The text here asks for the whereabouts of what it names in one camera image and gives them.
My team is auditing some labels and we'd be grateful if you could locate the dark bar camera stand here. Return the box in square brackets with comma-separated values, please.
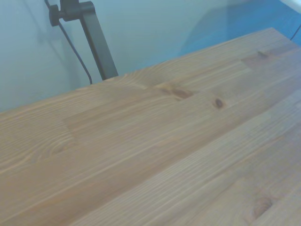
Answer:
[48, 0, 119, 81]

